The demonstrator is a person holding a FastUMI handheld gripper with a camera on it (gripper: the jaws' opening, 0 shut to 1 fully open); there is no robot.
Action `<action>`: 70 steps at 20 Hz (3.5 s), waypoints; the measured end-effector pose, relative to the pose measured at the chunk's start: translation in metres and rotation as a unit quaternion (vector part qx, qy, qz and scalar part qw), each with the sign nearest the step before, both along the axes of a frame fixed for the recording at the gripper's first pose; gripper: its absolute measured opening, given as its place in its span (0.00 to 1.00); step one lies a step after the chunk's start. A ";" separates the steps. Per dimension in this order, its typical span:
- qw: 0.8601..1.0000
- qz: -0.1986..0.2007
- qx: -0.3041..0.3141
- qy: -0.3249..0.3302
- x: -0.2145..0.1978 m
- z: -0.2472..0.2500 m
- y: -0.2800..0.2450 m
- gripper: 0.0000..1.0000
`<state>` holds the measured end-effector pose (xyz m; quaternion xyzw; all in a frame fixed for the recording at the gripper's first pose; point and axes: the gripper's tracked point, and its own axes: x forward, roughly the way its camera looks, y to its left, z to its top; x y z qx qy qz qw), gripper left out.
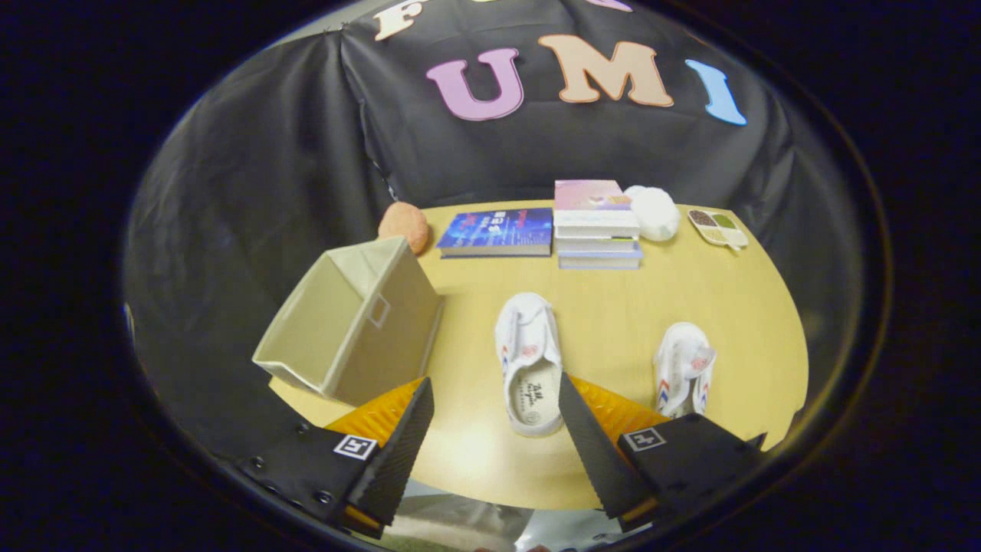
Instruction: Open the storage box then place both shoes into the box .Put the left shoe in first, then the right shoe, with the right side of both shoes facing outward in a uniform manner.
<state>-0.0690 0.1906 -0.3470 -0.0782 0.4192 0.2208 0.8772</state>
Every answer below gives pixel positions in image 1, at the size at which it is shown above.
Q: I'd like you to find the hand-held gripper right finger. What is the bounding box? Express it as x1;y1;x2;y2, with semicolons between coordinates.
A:
557;373;768;534

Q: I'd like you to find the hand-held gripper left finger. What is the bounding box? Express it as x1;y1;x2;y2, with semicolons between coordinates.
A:
236;376;435;540

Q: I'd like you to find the beige fabric storage box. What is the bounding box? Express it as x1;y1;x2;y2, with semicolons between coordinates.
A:
252;235;445;409

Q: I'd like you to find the white canvas shoe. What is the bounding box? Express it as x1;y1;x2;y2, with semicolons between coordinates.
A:
494;291;566;439
654;322;717;420

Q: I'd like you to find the pale blue spine book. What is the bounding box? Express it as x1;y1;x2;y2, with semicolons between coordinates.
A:
557;251;644;271

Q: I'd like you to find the white middle-size book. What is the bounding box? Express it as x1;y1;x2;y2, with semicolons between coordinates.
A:
555;235;640;255

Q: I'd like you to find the orange fuzzy ball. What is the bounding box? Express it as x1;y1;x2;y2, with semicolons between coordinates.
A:
378;202;430;256

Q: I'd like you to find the blue cover book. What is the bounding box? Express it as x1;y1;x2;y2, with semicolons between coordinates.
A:
437;208;554;259

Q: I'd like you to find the white fuzzy ball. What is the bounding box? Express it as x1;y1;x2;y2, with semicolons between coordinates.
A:
625;186;681;243

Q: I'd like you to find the pink cover book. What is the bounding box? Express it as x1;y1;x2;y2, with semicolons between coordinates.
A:
553;179;641;238

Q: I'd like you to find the white divided grain dish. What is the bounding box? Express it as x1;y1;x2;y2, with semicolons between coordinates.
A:
687;209;749;251

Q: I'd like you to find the black backdrop cloth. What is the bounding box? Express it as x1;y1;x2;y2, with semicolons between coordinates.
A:
123;0;867;476

